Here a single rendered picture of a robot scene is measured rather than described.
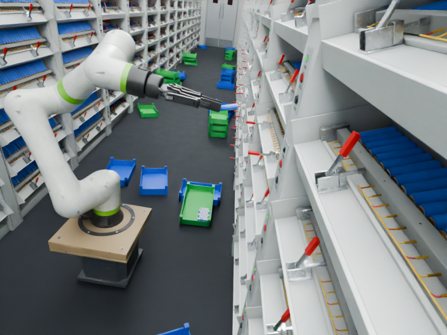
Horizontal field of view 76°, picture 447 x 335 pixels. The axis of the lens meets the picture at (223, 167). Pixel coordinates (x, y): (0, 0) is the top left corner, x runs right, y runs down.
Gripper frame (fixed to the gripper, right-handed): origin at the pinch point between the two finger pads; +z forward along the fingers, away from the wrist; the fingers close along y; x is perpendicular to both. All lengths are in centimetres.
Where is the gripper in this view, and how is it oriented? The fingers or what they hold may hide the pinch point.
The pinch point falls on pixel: (210, 104)
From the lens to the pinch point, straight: 95.9
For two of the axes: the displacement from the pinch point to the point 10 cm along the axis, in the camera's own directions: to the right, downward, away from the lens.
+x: -2.9, 8.3, 4.8
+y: 0.3, -4.9, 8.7
